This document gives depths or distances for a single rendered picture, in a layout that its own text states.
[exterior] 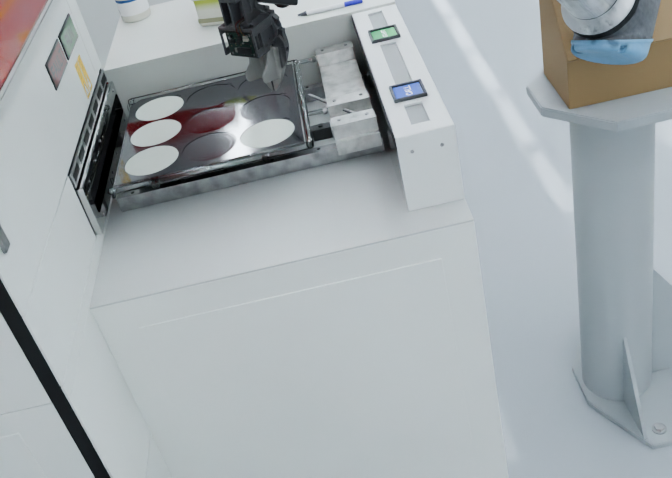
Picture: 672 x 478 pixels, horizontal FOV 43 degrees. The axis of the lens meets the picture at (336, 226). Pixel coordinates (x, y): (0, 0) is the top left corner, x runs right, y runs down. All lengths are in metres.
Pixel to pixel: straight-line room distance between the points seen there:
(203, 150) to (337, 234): 0.33
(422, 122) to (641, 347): 0.92
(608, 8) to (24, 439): 1.04
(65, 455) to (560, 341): 1.38
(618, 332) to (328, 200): 0.81
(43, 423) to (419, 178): 0.67
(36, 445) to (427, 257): 0.65
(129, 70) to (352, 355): 0.78
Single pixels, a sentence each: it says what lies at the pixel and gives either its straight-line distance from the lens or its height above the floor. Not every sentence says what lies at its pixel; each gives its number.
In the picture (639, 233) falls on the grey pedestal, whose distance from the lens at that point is 1.83.
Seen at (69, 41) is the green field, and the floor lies 1.09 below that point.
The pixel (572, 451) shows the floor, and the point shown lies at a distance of 2.06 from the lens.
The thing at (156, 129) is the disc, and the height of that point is 0.90.
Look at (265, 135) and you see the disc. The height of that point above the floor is 0.90.
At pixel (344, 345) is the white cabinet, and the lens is 1.45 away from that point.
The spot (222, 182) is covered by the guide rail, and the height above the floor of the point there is 0.83.
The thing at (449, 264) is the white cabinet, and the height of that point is 0.74.
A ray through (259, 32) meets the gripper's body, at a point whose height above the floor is 1.09.
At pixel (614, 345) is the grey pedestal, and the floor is 0.20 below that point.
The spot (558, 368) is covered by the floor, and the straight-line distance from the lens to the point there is 2.23.
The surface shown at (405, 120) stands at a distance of 1.35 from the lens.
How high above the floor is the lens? 1.60
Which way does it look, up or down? 34 degrees down
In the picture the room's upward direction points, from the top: 14 degrees counter-clockwise
